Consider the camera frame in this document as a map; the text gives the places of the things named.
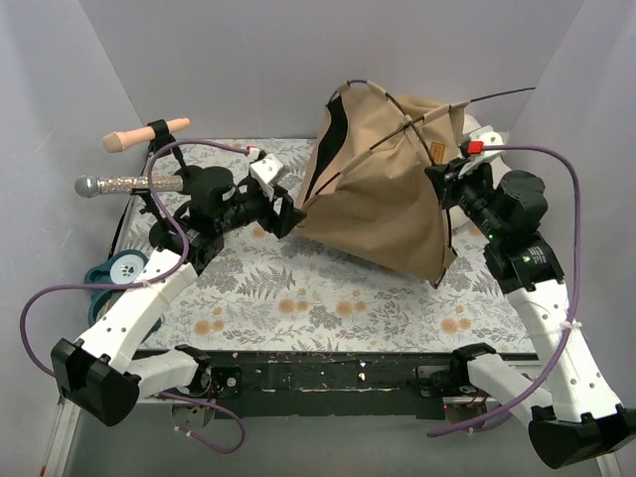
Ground silver glitter toy microphone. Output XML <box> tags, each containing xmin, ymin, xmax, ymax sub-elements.
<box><xmin>75</xmin><ymin>176</ymin><xmax>184</xmax><ymax>199</ymax></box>

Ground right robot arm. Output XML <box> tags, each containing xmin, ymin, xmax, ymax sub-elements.
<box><xmin>425</xmin><ymin>164</ymin><xmax>635</xmax><ymax>469</ymax></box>

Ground floral patterned table mat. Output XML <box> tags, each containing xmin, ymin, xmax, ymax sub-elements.
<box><xmin>118</xmin><ymin>137</ymin><xmax>551</xmax><ymax>355</ymax></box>

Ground peach toy microphone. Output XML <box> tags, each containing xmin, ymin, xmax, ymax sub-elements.
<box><xmin>102</xmin><ymin>117</ymin><xmax>191</xmax><ymax>153</ymax></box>

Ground beige fabric pet tent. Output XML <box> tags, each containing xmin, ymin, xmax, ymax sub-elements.
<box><xmin>296</xmin><ymin>81</ymin><xmax>471</xmax><ymax>284</ymax></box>

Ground aluminium rail frame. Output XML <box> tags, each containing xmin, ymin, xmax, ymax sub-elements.
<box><xmin>42</xmin><ymin>360</ymin><xmax>622</xmax><ymax>477</ymax></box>

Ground rear black microphone stand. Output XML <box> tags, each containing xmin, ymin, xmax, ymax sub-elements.
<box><xmin>147</xmin><ymin>119</ymin><xmax>196</xmax><ymax>195</ymax></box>

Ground black round stand base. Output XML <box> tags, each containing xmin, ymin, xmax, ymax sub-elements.
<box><xmin>136</xmin><ymin>190</ymin><xmax>183</xmax><ymax>254</ymax></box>

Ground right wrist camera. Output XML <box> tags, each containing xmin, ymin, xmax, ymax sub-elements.
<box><xmin>459</xmin><ymin>126</ymin><xmax>505</xmax><ymax>178</ymax></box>

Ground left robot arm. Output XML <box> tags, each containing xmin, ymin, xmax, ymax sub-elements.
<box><xmin>51</xmin><ymin>156</ymin><xmax>305</xmax><ymax>426</ymax></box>

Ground black table front frame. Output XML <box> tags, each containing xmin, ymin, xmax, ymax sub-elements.
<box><xmin>133</xmin><ymin>350</ymin><xmax>567</xmax><ymax>418</ymax></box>

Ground cream plush pillow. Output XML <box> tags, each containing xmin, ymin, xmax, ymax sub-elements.
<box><xmin>446</xmin><ymin>114</ymin><xmax>513</xmax><ymax>235</ymax></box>

